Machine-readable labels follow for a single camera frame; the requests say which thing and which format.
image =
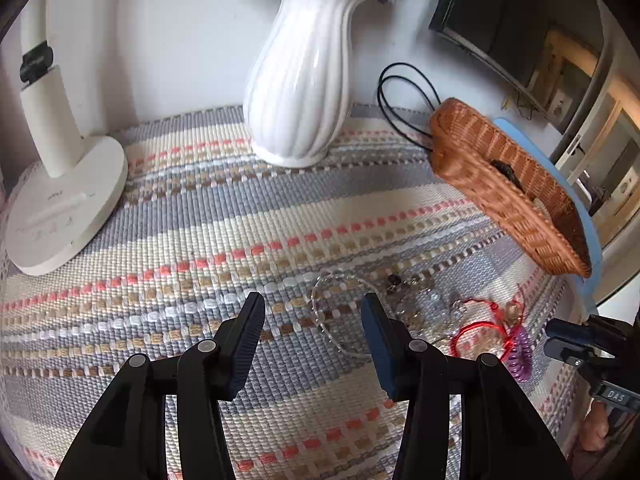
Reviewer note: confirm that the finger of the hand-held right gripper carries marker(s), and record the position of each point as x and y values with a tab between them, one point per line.
562	352
565	330

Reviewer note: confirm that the white desk lamp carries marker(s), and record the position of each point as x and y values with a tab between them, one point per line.
65	200

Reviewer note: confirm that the striped woven mat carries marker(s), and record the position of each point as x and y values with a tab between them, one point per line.
200	220

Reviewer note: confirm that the black television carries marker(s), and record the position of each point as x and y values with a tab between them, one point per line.
490	20

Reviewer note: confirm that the brown wicker basket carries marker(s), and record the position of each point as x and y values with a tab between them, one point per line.
475	175

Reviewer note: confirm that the person's right hand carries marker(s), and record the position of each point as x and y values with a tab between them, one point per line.
595	430

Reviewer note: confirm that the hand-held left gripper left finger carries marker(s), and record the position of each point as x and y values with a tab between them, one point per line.
247	345

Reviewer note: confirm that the black wrist band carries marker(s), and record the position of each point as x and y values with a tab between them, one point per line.
507	172

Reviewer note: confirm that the white hair clip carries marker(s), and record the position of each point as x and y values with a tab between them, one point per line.
432	307

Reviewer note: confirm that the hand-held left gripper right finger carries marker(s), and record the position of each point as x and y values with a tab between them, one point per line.
382	355

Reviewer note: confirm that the light blue rounded table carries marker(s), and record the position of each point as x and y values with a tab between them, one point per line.
575	195

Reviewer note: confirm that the white ribbed ceramic vase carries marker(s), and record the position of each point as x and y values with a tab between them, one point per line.
300	85

